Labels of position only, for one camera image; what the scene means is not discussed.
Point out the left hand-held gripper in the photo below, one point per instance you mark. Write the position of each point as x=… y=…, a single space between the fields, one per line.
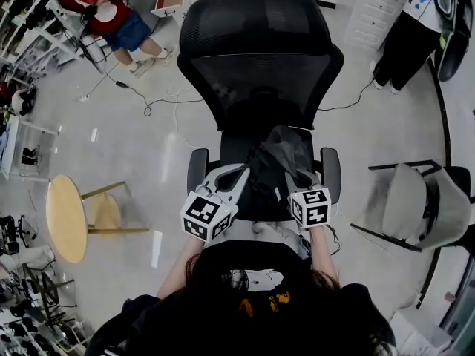
x=208 y=215

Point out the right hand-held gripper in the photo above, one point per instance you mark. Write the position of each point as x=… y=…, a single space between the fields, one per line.
x=311 y=208

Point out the black bag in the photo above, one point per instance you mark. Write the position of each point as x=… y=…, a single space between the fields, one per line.
x=276 y=154

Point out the black mesh office chair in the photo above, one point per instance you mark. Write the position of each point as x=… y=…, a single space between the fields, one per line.
x=259 y=69

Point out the person's right forearm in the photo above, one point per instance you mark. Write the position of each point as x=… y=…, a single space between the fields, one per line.
x=322 y=254

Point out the person's left forearm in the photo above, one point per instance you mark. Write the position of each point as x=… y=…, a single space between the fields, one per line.
x=182 y=262

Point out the person's grey trousers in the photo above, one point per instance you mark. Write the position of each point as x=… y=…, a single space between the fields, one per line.
x=271 y=236

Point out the grey cushioned armchair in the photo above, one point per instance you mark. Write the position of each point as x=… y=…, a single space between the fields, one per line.
x=408 y=202

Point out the person's black printed shirt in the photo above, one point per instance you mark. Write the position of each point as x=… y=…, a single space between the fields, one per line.
x=237 y=321

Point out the white power strip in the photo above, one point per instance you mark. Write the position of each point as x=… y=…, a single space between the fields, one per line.
x=83 y=97

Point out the round wooden side table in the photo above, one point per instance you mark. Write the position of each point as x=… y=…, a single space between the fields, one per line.
x=67 y=221

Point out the white drawer cabinet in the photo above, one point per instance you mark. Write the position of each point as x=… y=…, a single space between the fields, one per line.
x=371 y=9

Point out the white cardboard box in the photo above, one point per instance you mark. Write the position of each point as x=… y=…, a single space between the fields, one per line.
x=419 y=334

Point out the white low table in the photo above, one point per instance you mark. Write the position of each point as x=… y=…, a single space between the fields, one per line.
x=11 y=147

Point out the white metal shelf rack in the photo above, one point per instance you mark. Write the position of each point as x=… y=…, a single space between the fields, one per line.
x=33 y=24

